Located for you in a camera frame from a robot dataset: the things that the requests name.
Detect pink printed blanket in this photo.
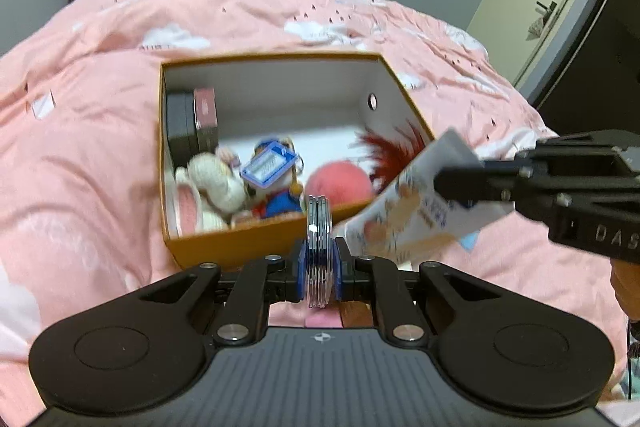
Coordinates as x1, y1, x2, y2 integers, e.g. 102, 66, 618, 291
0, 0, 640, 427

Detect pink box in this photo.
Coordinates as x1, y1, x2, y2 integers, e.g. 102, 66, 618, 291
193, 88, 219, 152

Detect red feathers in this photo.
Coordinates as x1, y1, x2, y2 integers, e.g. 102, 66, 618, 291
355, 119, 433, 195

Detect dark furniture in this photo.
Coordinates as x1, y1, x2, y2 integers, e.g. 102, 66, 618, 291
535, 0, 640, 142

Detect orange cardboard box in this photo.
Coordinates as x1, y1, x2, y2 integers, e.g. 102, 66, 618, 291
159, 51, 436, 270

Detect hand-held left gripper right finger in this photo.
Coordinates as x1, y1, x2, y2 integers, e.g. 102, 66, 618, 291
334, 239, 504, 344

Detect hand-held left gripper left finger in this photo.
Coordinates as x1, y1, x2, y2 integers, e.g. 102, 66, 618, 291
135, 242, 307, 344

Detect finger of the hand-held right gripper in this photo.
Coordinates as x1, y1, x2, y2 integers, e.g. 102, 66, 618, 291
434, 158, 539, 208

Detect person's right hand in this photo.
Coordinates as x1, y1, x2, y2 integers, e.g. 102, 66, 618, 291
610, 260, 640, 320

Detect black box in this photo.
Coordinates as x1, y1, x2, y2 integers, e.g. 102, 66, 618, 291
166, 93, 198, 165

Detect small pink crochet piece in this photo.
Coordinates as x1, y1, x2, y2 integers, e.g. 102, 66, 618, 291
215, 146, 243, 170

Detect cream crochet bunny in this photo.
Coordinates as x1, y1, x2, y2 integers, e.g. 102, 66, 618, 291
172, 152, 248, 235

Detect pink round plush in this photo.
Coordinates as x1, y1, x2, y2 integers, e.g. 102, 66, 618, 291
305, 161, 376, 208

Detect blue-clad plush doll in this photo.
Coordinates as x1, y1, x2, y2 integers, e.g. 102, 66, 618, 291
245, 137, 306, 220

